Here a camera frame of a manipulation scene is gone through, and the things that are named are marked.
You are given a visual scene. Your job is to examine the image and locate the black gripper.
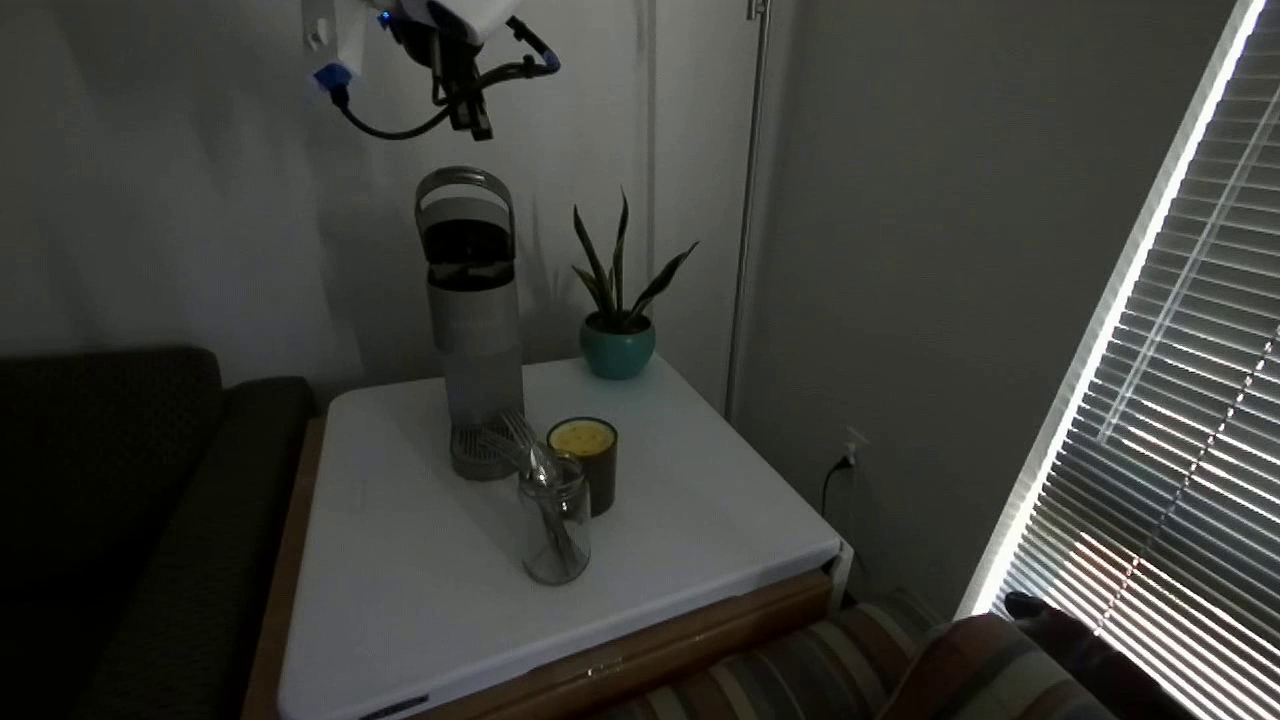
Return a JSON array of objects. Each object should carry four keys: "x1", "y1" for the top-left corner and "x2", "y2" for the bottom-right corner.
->
[{"x1": 416, "y1": 0, "x2": 501, "y2": 145}]

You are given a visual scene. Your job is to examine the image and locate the grey coffee maker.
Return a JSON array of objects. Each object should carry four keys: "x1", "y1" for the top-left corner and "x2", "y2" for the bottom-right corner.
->
[{"x1": 410, "y1": 164, "x2": 532, "y2": 482}]

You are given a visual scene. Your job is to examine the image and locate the teal plant pot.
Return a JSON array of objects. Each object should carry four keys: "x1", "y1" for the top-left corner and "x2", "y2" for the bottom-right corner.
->
[{"x1": 575, "y1": 309, "x2": 661, "y2": 382}]

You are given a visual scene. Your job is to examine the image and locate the yellow candle in dark jar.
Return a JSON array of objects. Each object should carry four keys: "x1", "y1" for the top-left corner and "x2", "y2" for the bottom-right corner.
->
[{"x1": 544, "y1": 413, "x2": 625, "y2": 525}]

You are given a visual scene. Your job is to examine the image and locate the thin metal utensil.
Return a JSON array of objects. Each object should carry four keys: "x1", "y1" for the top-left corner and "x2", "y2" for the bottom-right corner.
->
[{"x1": 525, "y1": 447, "x2": 578, "y2": 571}]

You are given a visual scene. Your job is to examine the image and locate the clear glass jar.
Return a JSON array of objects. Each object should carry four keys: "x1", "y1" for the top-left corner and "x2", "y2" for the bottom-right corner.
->
[{"x1": 513, "y1": 444, "x2": 594, "y2": 586}]

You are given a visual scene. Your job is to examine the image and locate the white plastic board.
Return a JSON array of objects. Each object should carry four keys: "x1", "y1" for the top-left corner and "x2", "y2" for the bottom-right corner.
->
[{"x1": 273, "y1": 353, "x2": 852, "y2": 720}]

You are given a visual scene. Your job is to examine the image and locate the dark plain couch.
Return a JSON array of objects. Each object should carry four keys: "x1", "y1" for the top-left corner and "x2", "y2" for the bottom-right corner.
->
[{"x1": 0, "y1": 343, "x2": 323, "y2": 720}]

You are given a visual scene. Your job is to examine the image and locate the wooden side table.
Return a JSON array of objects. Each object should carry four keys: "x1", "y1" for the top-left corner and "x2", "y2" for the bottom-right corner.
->
[{"x1": 235, "y1": 407, "x2": 860, "y2": 720}]

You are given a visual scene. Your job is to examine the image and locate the striped sofa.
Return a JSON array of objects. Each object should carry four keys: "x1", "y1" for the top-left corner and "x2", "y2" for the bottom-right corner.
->
[{"x1": 591, "y1": 590, "x2": 1210, "y2": 720}]

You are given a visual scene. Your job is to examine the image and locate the window blinds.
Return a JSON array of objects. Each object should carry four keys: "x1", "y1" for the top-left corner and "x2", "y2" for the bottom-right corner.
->
[{"x1": 957, "y1": 0, "x2": 1280, "y2": 720}]

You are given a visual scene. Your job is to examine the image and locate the white wall outlet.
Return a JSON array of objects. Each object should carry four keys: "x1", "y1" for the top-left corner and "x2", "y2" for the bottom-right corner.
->
[{"x1": 832, "y1": 424, "x2": 870, "y2": 488}]

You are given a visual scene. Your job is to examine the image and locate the black power cord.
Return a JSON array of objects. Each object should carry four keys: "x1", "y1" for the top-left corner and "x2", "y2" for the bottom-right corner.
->
[{"x1": 811, "y1": 452, "x2": 860, "y2": 519}]

